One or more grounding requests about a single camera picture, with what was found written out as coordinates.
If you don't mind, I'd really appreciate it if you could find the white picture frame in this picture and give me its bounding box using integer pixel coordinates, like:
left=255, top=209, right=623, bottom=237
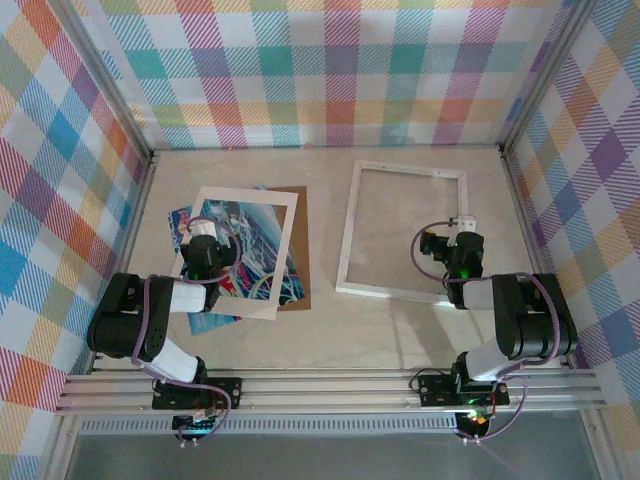
left=334, top=159, right=469, bottom=305

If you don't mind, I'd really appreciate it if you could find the clear glass pane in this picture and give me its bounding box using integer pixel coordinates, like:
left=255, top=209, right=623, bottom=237
left=343, top=167, right=464, bottom=302

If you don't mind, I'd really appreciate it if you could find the brown backing board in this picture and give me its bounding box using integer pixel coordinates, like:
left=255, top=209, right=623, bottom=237
left=269, top=184, right=312, bottom=312

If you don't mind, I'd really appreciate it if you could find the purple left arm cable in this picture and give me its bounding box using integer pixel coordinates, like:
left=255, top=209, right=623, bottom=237
left=130, top=212, right=244, bottom=449

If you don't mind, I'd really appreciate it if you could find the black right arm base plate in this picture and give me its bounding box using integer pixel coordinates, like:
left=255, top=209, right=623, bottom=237
left=417, top=372, right=511, bottom=407

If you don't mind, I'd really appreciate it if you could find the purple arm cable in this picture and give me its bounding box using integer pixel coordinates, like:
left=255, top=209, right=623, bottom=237
left=410, top=219, right=564, bottom=474
left=130, top=212, right=244, bottom=449

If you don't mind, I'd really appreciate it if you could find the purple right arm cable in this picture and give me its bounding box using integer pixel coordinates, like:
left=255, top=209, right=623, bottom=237
left=410, top=219, right=564, bottom=474

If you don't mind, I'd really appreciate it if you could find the aluminium corner post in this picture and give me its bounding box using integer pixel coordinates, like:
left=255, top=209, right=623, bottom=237
left=498, top=0, right=597, bottom=154
left=55, top=0, right=157, bottom=162

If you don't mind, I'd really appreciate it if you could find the blue printed photo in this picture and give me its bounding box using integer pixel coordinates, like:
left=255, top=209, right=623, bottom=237
left=166, top=184, right=306, bottom=336

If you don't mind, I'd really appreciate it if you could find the aluminium side rail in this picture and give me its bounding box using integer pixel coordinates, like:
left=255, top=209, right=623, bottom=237
left=498, top=144, right=577, bottom=370
left=85, top=149, right=162, bottom=375

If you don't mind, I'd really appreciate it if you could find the grey slotted cable duct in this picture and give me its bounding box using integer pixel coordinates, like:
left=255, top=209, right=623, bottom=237
left=77, top=413, right=464, bottom=437

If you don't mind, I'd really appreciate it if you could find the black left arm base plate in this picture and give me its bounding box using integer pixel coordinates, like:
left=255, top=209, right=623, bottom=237
left=151, top=375, right=245, bottom=411

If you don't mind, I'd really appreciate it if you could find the white photo mat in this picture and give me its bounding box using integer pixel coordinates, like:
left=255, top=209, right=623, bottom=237
left=169, top=185, right=300, bottom=321

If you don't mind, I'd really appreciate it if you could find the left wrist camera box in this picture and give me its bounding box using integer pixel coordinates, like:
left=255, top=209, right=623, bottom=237
left=189, top=219, right=221, bottom=239

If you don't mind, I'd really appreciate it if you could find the long aluminium mounting rail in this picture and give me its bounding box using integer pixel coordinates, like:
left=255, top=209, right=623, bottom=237
left=53, top=368, right=604, bottom=416

